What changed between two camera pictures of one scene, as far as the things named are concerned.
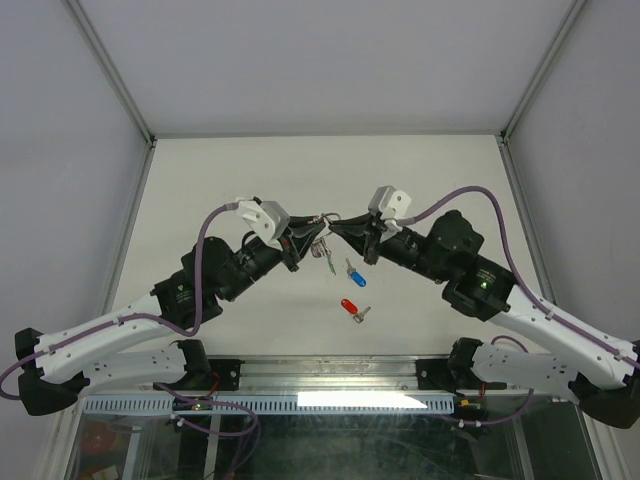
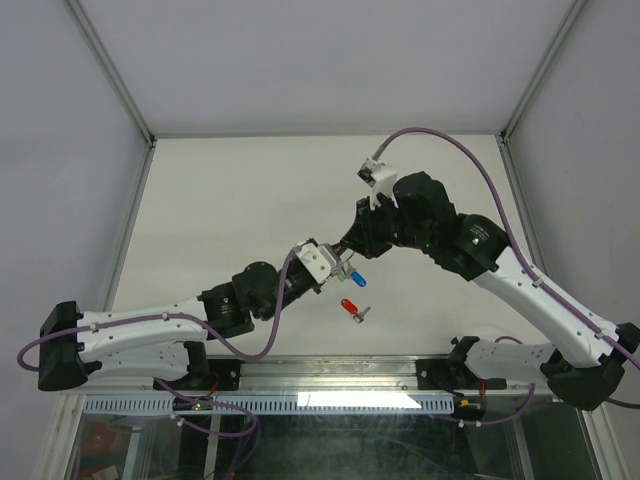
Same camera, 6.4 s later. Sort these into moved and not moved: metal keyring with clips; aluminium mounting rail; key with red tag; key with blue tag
Moved: metal keyring with clips
Not moved: key with blue tag; key with red tag; aluminium mounting rail
